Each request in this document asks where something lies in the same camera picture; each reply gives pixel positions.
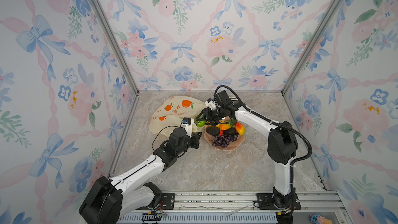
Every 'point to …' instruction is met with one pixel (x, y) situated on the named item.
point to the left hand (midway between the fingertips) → (202, 132)
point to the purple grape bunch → (224, 140)
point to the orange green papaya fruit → (226, 126)
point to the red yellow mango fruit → (240, 128)
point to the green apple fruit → (200, 123)
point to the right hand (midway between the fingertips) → (199, 119)
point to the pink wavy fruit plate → (231, 145)
